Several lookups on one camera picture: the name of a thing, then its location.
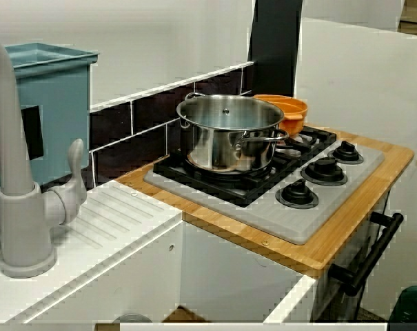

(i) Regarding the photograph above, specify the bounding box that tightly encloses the dark tile backsplash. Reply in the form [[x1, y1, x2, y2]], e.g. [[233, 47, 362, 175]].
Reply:
[[0, 61, 256, 239]]

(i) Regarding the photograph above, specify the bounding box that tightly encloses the teal plastic bin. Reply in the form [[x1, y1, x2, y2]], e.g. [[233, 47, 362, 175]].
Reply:
[[0, 43, 101, 208]]

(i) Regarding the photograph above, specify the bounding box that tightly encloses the green object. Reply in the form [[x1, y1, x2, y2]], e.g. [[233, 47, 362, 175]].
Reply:
[[397, 285, 417, 323]]

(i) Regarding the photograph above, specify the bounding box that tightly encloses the grey faucet lever handle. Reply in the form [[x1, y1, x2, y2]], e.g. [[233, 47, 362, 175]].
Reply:
[[44, 138, 88, 227]]

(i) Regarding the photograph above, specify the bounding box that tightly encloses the grey stove top plate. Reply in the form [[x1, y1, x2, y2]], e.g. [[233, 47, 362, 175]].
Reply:
[[143, 124, 387, 246]]

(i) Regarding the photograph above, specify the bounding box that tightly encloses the wooden countertop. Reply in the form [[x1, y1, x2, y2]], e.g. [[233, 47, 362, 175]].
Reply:
[[114, 122, 415, 279]]

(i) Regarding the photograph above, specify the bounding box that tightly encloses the white oven door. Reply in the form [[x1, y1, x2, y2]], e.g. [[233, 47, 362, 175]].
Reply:
[[313, 192, 391, 323]]

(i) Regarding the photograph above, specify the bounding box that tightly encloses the orange plastic pot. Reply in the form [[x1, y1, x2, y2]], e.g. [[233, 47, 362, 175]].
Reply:
[[252, 94, 309, 136]]

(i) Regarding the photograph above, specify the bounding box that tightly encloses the grey round disc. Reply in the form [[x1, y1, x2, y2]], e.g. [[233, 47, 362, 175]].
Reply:
[[112, 312, 154, 324]]

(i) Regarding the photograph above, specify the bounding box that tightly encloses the black back panel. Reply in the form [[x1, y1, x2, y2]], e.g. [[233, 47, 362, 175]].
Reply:
[[247, 0, 304, 99]]

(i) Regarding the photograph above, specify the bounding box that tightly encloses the brown flat item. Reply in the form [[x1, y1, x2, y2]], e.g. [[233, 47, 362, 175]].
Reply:
[[161, 305, 212, 324]]

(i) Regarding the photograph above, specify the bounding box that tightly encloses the white sink counter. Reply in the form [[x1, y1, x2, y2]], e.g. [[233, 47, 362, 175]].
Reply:
[[0, 181, 316, 325]]

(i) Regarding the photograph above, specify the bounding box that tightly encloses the black stove grate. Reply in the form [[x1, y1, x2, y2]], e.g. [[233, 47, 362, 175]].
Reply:
[[152, 124, 339, 208]]

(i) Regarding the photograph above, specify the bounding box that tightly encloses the black stove knob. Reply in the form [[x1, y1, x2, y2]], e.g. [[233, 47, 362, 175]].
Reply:
[[275, 179, 320, 210], [332, 140, 364, 165], [300, 157, 349, 187]]

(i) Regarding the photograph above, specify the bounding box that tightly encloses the stainless steel pot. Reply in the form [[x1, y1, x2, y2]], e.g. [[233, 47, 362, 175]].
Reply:
[[176, 92, 291, 173]]

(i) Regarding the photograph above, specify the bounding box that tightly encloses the grey toy faucet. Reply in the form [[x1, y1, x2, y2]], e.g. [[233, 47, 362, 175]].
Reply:
[[0, 30, 59, 279]]

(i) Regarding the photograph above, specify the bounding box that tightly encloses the black oven door handle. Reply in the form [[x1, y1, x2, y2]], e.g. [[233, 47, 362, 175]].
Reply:
[[328, 212, 405, 297]]

